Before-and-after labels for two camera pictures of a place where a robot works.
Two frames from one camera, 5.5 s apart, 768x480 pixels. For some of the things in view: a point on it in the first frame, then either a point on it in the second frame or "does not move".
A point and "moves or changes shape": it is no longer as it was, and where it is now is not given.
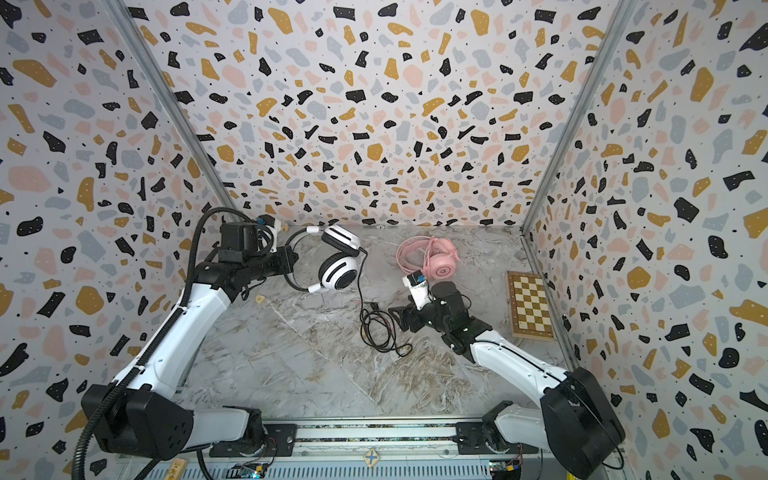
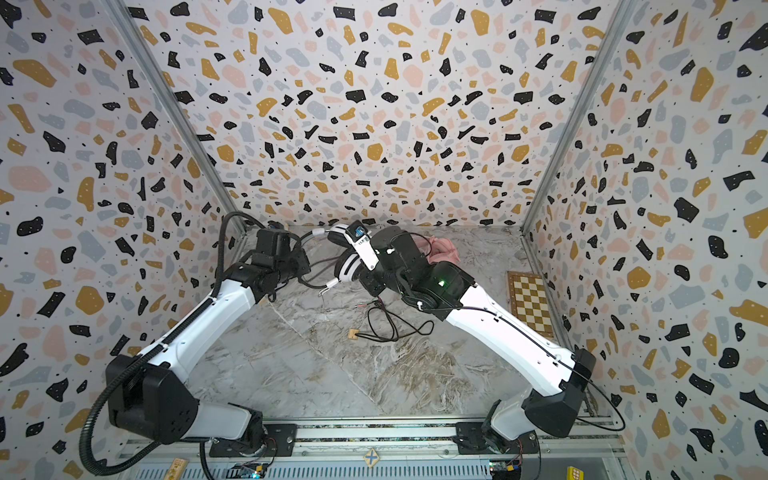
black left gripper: x=286 y=260 -> x=304 y=265
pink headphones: x=435 y=256 does not move
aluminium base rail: x=370 y=449 does not move
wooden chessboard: x=529 y=310 does not move
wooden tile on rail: x=371 y=458 does not move
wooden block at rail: x=177 y=469 does not move
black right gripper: x=415 y=316 -> x=349 y=264
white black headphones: x=338 y=269 moves or changes shape
